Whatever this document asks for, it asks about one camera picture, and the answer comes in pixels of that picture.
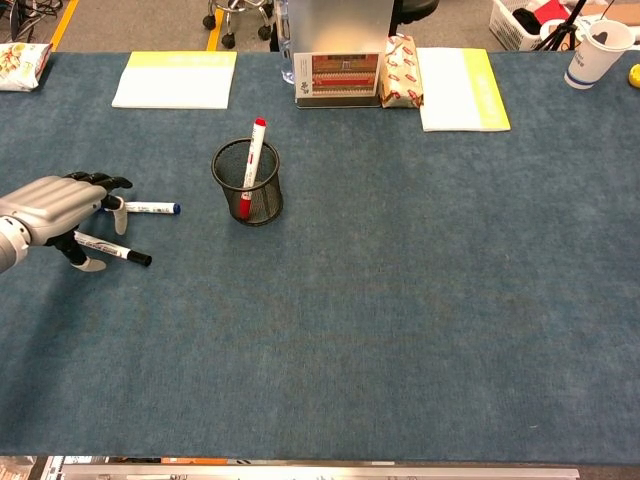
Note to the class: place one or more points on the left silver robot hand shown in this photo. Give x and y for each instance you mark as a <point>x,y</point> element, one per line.
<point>55,200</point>

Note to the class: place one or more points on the black whiteboard marker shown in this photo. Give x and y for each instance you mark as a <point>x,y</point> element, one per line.
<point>122,252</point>

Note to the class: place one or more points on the blue whiteboard marker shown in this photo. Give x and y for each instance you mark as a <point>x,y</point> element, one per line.
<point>150,208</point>

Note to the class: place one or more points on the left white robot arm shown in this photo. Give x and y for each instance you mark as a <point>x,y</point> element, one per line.
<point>10,245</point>

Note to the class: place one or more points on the black cylindrical pen cup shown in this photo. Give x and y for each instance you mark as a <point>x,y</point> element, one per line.
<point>265,206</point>

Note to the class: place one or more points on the snack bag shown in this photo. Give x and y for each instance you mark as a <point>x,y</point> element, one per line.
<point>20,65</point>

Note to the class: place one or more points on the white notebook with yellow band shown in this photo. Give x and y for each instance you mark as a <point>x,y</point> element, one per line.
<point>175,82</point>

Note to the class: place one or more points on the red whiteboard marker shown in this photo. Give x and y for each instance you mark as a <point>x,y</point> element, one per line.
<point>258,140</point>

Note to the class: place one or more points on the wheeled stool base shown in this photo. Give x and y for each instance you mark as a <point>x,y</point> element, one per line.
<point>235,12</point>

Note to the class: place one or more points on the clear water bottle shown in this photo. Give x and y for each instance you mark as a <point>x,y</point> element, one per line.
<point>284,40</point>

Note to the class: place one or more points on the blue felt table cloth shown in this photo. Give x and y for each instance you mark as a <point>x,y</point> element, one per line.
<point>400,300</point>

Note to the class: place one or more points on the gold red-print wrapped pack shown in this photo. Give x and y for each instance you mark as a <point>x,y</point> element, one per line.
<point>402,75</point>

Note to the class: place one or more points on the black round stool seat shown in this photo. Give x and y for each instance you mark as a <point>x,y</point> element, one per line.
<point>417,7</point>

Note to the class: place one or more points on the white yellow Lexicon book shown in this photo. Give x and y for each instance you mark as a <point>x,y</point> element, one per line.
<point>460,95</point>

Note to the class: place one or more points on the white plastic basket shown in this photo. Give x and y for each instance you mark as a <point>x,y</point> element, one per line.
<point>510,27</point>

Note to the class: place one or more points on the black tripod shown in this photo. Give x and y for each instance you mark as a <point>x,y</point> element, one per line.
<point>560,32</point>

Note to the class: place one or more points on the white paper cup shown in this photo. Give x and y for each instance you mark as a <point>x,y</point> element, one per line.
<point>595,55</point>

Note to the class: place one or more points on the small yellow object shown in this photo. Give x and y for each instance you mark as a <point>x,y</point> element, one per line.
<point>635,77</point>

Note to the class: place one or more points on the aluminium profile rail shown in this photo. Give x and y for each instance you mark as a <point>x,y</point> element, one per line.
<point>300,473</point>

